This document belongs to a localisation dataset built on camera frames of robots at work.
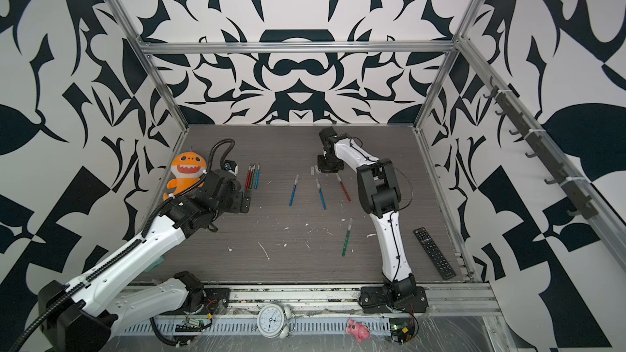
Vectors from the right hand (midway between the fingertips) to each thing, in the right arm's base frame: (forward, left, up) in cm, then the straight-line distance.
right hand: (324, 165), depth 105 cm
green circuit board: (-57, -21, -2) cm, 60 cm away
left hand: (-20, +30, +17) cm, 40 cm away
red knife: (-10, -7, -1) cm, 12 cm away
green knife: (-5, +30, 0) cm, 31 cm away
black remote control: (-36, -36, -1) cm, 51 cm away
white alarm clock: (-55, +16, +4) cm, 57 cm away
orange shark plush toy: (-6, +54, +8) cm, 54 cm away
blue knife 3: (-10, +2, -1) cm, 11 cm away
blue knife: (-5, +28, 0) cm, 28 cm away
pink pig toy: (-57, -7, +2) cm, 57 cm away
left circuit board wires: (-55, +39, 0) cm, 68 cm away
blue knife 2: (-11, +12, -1) cm, 17 cm away
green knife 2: (-31, -7, -3) cm, 31 cm away
